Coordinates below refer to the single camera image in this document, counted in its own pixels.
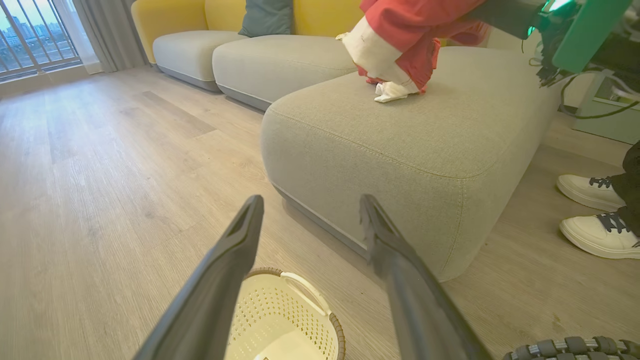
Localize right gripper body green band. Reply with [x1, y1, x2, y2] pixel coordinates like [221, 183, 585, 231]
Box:
[537, 0, 635, 84]

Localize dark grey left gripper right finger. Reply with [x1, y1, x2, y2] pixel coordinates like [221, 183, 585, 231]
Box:
[359, 193, 494, 360]

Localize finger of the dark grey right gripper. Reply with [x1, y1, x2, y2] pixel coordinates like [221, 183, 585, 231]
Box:
[465, 0, 549, 41]

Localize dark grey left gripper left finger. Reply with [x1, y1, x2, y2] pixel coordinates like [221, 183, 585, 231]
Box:
[133, 194, 265, 360]

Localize red garment with white trim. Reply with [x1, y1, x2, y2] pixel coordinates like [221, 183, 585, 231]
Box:
[342, 0, 492, 104]

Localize cream perforated laundry basket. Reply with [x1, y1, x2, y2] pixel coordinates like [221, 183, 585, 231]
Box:
[224, 267, 347, 360]

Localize grey sofa seat cushion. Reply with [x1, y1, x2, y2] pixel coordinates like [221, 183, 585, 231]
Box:
[212, 33, 359, 112]
[152, 29, 247, 94]

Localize pale grey-green cabinet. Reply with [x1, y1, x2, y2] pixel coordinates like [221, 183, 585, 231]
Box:
[571, 70, 640, 146]

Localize black trouser leg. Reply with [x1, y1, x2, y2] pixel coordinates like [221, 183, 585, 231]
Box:
[609, 141, 640, 237]

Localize white sneaker grey laces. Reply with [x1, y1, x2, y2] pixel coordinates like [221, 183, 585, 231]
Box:
[556, 173, 627, 214]
[559, 212, 640, 261]

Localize yellow sofa backrest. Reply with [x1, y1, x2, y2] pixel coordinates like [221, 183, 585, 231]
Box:
[292, 0, 367, 39]
[130, 0, 209, 64]
[204, 0, 249, 34]

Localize teal throw pillow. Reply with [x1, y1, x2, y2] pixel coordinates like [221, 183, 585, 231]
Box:
[238, 0, 295, 39]

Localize grey curtain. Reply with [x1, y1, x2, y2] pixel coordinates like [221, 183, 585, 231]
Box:
[51, 0, 151, 75]

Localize window with metal railing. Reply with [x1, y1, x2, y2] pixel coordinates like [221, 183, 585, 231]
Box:
[0, 0, 84, 84]

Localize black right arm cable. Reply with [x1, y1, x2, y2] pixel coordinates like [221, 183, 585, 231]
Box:
[558, 70, 640, 121]

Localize black ribbed cable sleeve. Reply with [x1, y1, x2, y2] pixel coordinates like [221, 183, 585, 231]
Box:
[502, 335, 640, 360]

